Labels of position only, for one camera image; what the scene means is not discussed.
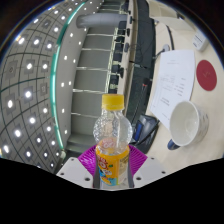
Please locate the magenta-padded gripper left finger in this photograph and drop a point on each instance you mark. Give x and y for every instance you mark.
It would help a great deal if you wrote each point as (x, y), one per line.
(87, 160)

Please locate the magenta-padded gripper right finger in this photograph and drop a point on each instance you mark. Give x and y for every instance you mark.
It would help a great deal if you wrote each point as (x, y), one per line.
(137, 158)

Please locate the yellow-capped clear drink bottle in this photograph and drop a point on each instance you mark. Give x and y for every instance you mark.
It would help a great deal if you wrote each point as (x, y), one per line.
(112, 133)

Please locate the white printed paper sheet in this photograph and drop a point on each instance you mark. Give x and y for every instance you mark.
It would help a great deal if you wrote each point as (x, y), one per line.
(173, 83)

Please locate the row of black office chairs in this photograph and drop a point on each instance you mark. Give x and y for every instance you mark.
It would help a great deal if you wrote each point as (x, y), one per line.
(116, 56)

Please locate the long curved conference desk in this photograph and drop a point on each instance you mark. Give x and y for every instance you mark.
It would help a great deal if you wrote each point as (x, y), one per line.
(140, 50)

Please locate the flat round red coaster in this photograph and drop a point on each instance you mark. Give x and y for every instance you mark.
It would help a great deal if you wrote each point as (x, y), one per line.
(206, 75)

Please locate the round recessed ceiling lights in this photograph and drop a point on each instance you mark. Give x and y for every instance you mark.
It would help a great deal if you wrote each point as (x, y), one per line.
(29, 66)

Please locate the white power strip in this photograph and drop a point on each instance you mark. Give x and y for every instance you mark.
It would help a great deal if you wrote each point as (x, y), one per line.
(200, 41)

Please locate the white cardboard desk organizer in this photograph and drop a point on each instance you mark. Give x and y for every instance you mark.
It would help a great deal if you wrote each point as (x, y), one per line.
(163, 11)

